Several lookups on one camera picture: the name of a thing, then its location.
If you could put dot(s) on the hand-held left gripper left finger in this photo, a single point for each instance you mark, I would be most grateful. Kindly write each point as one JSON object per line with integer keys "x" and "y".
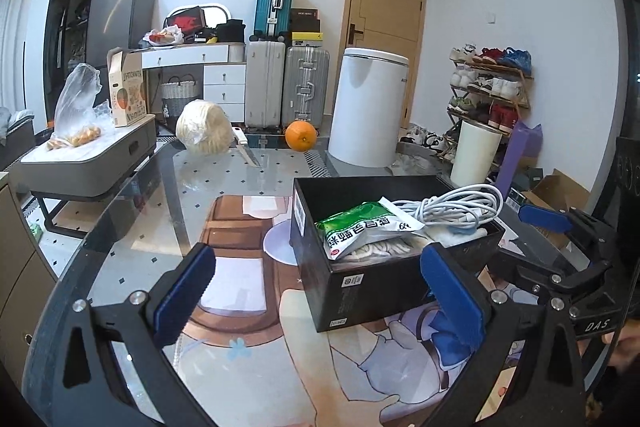
{"x": 185, "y": 302}

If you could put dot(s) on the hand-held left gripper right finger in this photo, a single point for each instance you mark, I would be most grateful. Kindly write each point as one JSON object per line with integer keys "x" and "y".
{"x": 452, "y": 302}

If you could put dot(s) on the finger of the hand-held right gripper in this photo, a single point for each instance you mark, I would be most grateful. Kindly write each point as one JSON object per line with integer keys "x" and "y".
{"x": 545, "y": 217}
{"x": 530, "y": 274}

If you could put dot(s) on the cream soft cloth item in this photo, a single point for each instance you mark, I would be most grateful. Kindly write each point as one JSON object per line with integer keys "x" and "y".
{"x": 450, "y": 234}

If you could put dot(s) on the black cardboard box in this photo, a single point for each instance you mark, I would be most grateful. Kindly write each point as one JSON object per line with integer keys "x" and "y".
{"x": 370, "y": 297}

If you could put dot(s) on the green food packet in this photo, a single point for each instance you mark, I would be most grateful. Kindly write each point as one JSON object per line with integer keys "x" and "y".
{"x": 355, "y": 222}

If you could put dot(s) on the person's right hand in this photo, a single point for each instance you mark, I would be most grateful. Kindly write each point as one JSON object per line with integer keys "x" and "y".
{"x": 625, "y": 347}

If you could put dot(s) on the open brown cardboard box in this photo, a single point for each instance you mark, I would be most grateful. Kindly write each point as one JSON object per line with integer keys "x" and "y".
{"x": 550, "y": 187}

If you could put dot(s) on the cream waste bin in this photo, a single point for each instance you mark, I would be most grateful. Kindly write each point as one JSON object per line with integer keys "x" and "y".
{"x": 472, "y": 157}

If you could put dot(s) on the printed cartoon table mat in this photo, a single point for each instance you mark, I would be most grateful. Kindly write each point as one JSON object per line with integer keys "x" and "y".
{"x": 350, "y": 382}

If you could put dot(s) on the shoe rack with shoes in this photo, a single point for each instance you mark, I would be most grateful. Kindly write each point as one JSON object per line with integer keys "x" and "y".
{"x": 490, "y": 87}

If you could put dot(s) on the white black sneakers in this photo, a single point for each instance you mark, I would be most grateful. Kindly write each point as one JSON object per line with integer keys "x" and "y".
{"x": 425, "y": 142}

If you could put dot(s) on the beige cabinet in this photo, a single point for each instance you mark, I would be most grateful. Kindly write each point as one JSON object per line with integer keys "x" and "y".
{"x": 22, "y": 267}

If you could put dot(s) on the grey storage side table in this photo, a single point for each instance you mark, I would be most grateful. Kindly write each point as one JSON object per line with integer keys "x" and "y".
{"x": 85, "y": 167}

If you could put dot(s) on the wrapped napa cabbage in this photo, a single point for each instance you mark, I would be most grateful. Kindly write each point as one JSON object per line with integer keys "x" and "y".
{"x": 202, "y": 129}

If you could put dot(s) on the orange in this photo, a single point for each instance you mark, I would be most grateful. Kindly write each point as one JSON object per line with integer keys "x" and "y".
{"x": 301, "y": 136}

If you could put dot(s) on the woven grey white basket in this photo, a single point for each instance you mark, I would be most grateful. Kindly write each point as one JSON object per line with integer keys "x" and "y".
{"x": 180, "y": 97}

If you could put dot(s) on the large white cylindrical appliance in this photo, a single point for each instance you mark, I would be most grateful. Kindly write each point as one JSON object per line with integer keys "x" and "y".
{"x": 367, "y": 107}

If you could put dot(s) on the cardboard fruit carton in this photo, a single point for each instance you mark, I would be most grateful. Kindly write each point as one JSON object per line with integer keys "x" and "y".
{"x": 127, "y": 92}

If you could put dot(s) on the white dresser with drawers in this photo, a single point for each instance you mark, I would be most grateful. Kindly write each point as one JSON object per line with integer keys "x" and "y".
{"x": 225, "y": 82}

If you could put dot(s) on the clear plastic bag of fruit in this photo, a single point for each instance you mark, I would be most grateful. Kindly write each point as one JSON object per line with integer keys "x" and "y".
{"x": 75, "y": 97}

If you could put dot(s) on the white suitcase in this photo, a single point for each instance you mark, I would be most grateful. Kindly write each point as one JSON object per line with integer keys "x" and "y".
{"x": 265, "y": 82}

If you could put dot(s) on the dark grey crate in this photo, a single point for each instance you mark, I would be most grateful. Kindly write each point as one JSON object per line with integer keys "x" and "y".
{"x": 17, "y": 134}

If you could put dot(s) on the silver suitcase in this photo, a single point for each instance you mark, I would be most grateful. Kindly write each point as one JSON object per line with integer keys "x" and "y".
{"x": 305, "y": 87}

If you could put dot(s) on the white bag of snacks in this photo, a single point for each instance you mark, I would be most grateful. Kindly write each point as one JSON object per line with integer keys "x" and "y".
{"x": 162, "y": 38}

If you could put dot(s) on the red black bag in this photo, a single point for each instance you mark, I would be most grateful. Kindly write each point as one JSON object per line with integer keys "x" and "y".
{"x": 185, "y": 19}

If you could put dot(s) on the yellow black box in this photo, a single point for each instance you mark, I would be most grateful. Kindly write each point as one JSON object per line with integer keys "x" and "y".
{"x": 306, "y": 39}

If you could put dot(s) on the white oval mirror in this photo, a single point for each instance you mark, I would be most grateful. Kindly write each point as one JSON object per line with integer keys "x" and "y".
{"x": 220, "y": 11}

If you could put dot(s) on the grey refrigerator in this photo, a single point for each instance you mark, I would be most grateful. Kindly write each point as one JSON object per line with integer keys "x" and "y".
{"x": 115, "y": 17}

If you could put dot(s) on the teal suitcase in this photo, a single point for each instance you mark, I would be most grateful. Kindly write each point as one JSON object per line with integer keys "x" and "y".
{"x": 274, "y": 2}

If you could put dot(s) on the white curtain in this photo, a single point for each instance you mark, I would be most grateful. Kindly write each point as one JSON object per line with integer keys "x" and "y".
{"x": 17, "y": 37}

